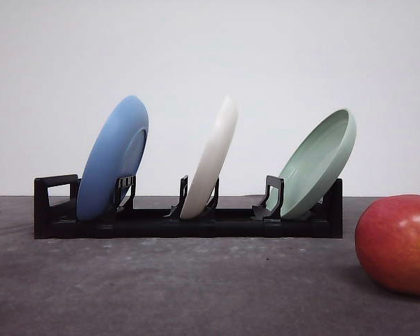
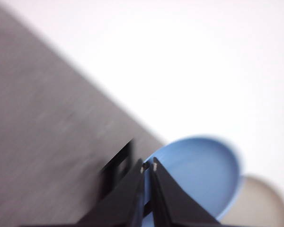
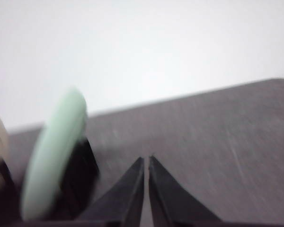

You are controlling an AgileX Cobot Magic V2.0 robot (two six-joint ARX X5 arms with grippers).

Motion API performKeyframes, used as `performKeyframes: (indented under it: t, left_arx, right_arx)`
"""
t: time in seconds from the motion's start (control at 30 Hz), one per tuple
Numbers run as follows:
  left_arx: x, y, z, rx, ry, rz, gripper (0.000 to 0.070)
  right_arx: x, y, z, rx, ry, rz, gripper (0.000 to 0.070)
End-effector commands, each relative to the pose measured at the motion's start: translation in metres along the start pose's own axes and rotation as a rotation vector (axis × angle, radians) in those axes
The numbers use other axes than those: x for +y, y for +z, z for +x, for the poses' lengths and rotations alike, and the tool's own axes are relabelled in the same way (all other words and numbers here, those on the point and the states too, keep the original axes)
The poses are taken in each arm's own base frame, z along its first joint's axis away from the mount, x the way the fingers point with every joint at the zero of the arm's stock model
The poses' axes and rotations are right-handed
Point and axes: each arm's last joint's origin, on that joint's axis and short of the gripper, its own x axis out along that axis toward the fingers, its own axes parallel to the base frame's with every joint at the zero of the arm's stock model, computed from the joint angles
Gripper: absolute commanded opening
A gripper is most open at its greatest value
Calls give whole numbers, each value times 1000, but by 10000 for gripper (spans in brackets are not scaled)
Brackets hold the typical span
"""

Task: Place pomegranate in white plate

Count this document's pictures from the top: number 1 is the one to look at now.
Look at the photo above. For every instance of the white plate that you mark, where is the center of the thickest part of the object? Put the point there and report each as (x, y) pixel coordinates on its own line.
(210, 161)

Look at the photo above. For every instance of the red pomegranate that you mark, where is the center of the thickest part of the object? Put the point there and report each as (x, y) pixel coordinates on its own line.
(387, 242)

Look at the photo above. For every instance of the blue plate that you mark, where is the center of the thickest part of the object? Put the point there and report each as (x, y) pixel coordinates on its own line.
(115, 156)

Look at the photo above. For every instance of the green plate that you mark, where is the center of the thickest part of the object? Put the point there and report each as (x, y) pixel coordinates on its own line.
(315, 166)

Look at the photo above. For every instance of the black plastic dish rack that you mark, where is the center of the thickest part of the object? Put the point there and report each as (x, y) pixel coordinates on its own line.
(55, 209)

